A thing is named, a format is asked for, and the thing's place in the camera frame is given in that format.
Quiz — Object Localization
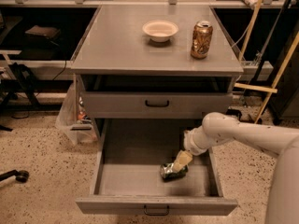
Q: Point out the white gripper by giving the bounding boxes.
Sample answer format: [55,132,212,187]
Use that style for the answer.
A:
[172,128,207,173]

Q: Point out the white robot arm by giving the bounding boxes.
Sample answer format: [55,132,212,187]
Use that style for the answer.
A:
[173,112,299,224]

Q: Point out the open grey middle drawer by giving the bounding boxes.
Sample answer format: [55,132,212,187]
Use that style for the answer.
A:
[76,119,237,216]

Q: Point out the closed grey top drawer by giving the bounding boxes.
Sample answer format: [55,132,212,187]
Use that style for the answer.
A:
[82,91,233,119]

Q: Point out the grey drawer cabinet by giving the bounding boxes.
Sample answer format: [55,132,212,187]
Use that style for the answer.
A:
[72,4,243,135]

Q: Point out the brown soda can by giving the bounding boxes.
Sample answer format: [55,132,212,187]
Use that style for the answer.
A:
[191,21,213,59]

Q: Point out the clear plastic bag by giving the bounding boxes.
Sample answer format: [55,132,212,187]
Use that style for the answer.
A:
[55,85,97,145]

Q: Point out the white paper bowl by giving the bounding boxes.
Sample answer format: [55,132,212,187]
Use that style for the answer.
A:
[142,21,178,43]

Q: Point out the black chair caster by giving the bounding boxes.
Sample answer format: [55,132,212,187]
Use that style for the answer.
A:
[0,170,29,183]

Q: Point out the black stand legs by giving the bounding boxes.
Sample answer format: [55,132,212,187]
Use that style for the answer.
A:
[0,63,41,133]

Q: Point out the wooden stick frame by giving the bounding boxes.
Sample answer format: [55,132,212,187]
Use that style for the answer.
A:
[234,0,299,125]

